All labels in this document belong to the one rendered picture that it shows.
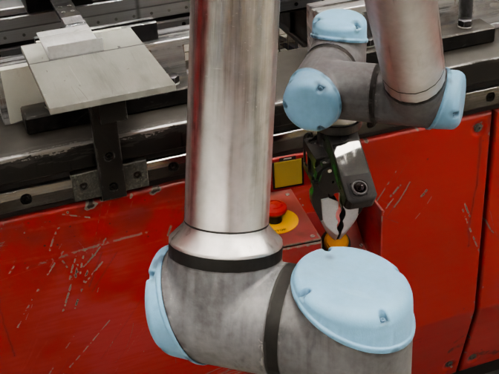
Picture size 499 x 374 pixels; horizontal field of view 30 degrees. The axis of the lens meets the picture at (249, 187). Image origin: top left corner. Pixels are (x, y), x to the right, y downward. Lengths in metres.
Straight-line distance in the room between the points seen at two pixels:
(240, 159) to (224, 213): 0.06
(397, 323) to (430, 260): 1.00
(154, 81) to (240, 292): 0.52
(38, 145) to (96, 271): 0.25
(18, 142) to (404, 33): 0.73
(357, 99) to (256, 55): 0.32
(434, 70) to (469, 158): 0.73
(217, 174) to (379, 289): 0.19
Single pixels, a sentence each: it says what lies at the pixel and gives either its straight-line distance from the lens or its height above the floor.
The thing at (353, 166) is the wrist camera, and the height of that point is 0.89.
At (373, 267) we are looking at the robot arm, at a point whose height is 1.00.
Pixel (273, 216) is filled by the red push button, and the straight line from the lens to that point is 1.38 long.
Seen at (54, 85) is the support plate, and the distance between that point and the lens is 1.37.
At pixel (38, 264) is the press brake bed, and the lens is 1.57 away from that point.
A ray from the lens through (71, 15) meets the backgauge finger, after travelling 1.64.
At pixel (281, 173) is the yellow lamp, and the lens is 1.46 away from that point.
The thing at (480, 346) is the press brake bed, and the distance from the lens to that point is 2.14.
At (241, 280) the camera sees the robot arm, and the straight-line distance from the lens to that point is 0.90.
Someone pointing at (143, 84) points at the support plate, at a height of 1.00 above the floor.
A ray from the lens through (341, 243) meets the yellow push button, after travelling 1.45.
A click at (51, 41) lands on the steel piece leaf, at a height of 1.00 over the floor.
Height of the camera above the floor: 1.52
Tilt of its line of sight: 30 degrees down
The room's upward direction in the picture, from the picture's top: 3 degrees counter-clockwise
